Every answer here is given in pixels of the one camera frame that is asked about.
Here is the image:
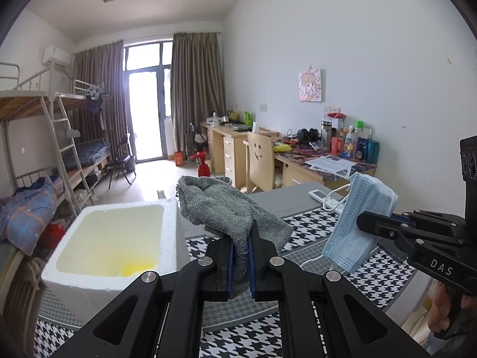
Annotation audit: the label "black headphones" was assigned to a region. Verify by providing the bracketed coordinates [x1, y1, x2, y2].
[297, 128, 320, 143]

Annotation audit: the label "wooden desk with drawers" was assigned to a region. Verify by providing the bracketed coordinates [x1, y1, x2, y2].
[200, 121, 280, 189]

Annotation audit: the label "blue plaid blanket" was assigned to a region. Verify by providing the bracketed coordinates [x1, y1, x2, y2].
[0, 175, 64, 256]

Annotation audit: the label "black folding chair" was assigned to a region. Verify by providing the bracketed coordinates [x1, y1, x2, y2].
[108, 133, 137, 189]

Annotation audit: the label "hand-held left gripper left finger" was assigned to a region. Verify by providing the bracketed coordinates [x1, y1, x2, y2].
[48, 237, 233, 358]

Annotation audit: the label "glass balcony door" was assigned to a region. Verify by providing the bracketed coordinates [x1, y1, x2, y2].
[123, 43, 174, 163]

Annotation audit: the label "white lotion bottle red pump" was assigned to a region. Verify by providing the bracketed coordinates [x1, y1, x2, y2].
[190, 151, 212, 178]

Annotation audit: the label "white air conditioner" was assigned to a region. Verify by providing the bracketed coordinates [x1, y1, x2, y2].
[42, 46, 71, 68]

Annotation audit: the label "red bag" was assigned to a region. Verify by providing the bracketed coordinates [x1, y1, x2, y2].
[39, 224, 66, 247]

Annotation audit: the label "yellow foam fruit net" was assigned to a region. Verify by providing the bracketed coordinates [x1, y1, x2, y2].
[118, 263, 157, 277]

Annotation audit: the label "white remote control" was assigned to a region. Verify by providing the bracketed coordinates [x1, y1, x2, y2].
[309, 189, 351, 214]

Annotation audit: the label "metal bed ladder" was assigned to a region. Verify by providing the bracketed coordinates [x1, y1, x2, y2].
[39, 95, 95, 217]

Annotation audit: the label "brown curtain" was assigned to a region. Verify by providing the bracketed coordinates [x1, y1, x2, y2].
[171, 32, 227, 153]
[72, 40, 125, 165]

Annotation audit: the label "printed paper sheets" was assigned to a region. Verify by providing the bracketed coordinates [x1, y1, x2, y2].
[306, 155, 356, 178]

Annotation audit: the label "blue face mask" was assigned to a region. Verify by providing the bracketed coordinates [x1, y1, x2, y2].
[322, 172, 399, 273]

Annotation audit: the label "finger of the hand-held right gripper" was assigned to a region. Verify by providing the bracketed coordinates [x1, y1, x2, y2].
[389, 212, 466, 227]
[357, 211, 466, 254]

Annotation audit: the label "white foam box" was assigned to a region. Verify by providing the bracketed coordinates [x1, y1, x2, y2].
[41, 197, 191, 325]

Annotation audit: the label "grey knitted sock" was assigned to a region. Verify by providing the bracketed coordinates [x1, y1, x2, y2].
[176, 175, 293, 299]

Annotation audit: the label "wooden desk with patterned top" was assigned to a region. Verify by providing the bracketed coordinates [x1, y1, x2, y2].
[274, 145, 377, 191]

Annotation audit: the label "metal bunk bed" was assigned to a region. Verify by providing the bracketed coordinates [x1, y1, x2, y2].
[0, 63, 94, 306]
[58, 80, 112, 187]

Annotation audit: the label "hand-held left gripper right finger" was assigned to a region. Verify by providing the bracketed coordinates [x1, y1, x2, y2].
[248, 227, 431, 358]

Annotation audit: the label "wooden chair with smiley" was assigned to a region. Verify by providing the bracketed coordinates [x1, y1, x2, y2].
[243, 132, 275, 195]

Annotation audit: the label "blue checked mattress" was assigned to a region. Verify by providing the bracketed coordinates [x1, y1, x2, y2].
[61, 138, 111, 170]

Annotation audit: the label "person's right hand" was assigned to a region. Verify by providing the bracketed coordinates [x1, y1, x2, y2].
[427, 283, 451, 334]

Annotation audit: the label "houndstooth table mat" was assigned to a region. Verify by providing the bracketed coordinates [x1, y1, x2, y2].
[33, 181, 422, 358]

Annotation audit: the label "dark hanging clothes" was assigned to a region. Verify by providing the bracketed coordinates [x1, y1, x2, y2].
[86, 95, 104, 114]

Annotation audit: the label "pink wall poster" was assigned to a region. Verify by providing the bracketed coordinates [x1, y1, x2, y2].
[298, 68, 323, 102]

